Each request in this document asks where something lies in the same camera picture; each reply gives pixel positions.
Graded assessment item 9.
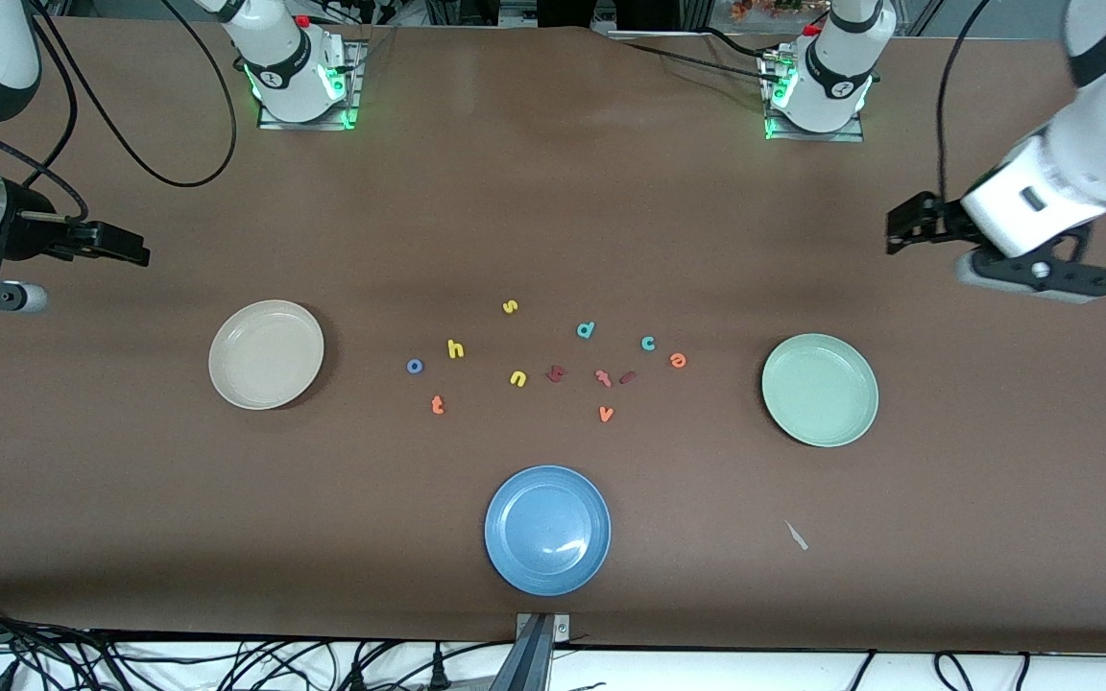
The brown table cover sheet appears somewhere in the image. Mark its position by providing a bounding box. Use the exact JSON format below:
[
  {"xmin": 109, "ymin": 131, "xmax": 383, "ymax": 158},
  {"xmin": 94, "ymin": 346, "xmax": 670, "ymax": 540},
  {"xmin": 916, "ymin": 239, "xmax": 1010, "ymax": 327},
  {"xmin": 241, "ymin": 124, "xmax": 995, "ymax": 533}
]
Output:
[{"xmin": 0, "ymin": 17, "xmax": 1106, "ymax": 654}]

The beige round plate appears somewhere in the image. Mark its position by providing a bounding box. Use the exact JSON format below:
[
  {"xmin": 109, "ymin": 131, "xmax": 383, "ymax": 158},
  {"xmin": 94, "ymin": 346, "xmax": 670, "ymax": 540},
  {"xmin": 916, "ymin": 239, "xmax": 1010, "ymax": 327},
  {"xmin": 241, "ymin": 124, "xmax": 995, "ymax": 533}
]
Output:
[{"xmin": 208, "ymin": 299, "xmax": 325, "ymax": 412}]

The black cable on table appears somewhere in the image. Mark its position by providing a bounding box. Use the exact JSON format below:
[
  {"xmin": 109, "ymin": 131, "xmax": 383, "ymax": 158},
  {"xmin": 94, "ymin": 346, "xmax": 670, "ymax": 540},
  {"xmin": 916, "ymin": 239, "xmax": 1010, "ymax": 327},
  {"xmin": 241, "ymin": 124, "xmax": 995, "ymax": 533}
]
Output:
[{"xmin": 608, "ymin": 27, "xmax": 784, "ymax": 87}]

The light green round plate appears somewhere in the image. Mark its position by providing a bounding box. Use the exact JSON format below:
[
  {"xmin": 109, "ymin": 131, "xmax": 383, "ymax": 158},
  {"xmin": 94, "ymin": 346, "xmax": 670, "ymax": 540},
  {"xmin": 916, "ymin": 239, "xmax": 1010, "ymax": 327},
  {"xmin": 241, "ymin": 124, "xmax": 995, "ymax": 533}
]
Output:
[{"xmin": 761, "ymin": 333, "xmax": 880, "ymax": 449}]

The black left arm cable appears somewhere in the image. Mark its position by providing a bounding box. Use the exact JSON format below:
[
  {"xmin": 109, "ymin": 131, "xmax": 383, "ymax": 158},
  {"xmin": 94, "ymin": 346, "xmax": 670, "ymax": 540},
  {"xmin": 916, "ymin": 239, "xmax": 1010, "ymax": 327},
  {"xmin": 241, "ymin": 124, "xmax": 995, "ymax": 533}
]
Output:
[{"xmin": 935, "ymin": 0, "xmax": 991, "ymax": 207}]

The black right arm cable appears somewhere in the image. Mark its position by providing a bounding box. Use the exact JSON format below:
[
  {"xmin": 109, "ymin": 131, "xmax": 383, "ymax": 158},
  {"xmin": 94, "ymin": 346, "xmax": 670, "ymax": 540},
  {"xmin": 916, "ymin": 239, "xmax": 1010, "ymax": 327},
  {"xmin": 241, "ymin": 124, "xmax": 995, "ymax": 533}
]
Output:
[{"xmin": 27, "ymin": 0, "xmax": 240, "ymax": 188}]

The grey metal camera bracket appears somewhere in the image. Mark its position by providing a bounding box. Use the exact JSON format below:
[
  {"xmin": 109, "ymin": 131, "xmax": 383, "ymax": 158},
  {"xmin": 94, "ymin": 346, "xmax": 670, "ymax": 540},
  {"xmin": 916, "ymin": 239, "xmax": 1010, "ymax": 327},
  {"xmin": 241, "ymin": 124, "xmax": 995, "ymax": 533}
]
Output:
[{"xmin": 491, "ymin": 612, "xmax": 571, "ymax": 691}]

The blue round plate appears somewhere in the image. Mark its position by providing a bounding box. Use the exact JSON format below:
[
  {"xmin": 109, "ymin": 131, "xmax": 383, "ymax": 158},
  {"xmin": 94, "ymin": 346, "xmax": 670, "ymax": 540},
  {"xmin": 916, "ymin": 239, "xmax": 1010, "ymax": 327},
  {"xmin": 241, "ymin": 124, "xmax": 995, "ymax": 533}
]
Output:
[{"xmin": 484, "ymin": 465, "xmax": 613, "ymax": 597}]

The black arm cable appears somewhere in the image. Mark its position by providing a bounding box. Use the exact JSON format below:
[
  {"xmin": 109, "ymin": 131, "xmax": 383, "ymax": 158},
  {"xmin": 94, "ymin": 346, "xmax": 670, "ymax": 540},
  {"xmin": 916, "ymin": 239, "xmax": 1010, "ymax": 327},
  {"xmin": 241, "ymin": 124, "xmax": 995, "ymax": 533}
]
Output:
[
  {"xmin": 27, "ymin": 0, "xmax": 240, "ymax": 188},
  {"xmin": 935, "ymin": 0, "xmax": 991, "ymax": 207}
]

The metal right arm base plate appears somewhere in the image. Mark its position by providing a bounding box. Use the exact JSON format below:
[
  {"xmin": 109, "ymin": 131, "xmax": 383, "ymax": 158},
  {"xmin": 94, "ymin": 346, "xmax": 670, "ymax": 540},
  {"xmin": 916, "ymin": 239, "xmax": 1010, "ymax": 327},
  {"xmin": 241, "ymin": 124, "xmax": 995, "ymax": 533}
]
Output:
[{"xmin": 257, "ymin": 40, "xmax": 364, "ymax": 131}]

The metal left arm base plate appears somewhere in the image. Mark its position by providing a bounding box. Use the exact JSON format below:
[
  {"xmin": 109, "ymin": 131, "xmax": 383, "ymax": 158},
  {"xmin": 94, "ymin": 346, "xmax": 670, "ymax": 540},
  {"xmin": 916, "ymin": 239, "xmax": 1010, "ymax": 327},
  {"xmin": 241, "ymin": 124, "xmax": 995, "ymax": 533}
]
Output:
[{"xmin": 762, "ymin": 48, "xmax": 867, "ymax": 144}]

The orange flower bunch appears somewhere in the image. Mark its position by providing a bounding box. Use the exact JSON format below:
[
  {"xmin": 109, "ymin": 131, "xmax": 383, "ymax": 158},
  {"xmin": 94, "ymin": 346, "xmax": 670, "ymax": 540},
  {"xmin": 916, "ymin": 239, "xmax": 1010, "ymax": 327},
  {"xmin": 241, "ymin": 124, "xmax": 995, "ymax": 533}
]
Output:
[{"xmin": 731, "ymin": 0, "xmax": 804, "ymax": 22}]

